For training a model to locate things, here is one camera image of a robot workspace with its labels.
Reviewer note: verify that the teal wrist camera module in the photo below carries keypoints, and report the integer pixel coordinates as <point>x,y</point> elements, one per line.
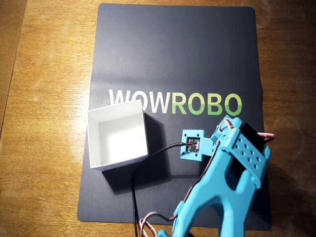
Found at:
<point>205,143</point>

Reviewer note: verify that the black WOWROBO mat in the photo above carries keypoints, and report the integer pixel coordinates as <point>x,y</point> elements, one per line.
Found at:
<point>172,49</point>

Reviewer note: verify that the white open cardboard box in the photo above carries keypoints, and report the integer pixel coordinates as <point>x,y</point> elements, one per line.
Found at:
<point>118,138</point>

